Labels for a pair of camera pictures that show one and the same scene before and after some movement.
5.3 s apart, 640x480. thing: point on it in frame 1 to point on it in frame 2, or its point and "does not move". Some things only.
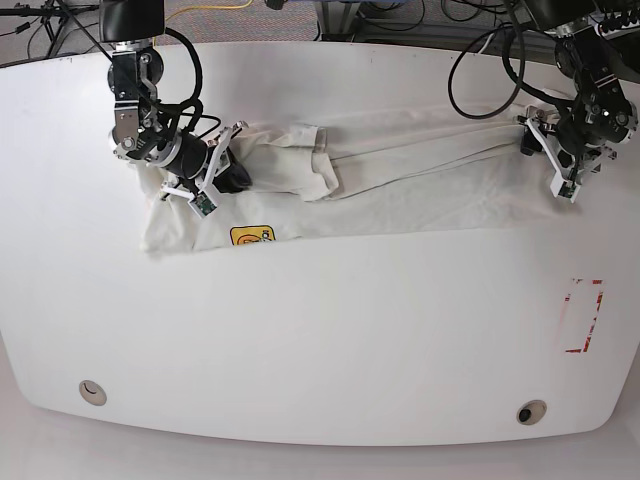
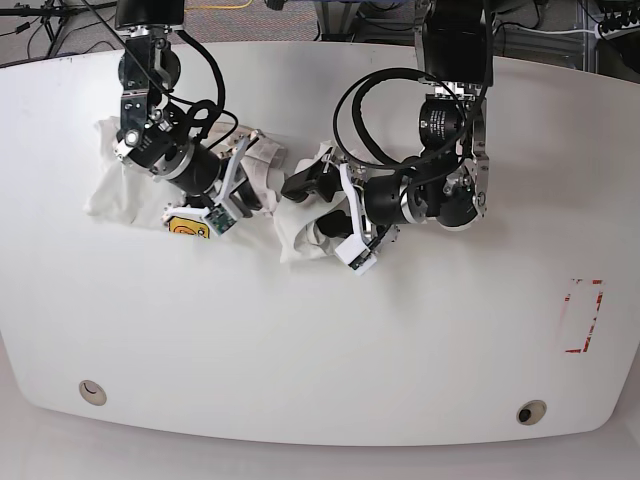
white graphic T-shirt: x=396 y=173 to x=126 y=192
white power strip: x=619 y=31 does not move
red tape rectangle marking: x=594 y=281 does not move
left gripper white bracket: x=567 y=180 to x=313 y=180
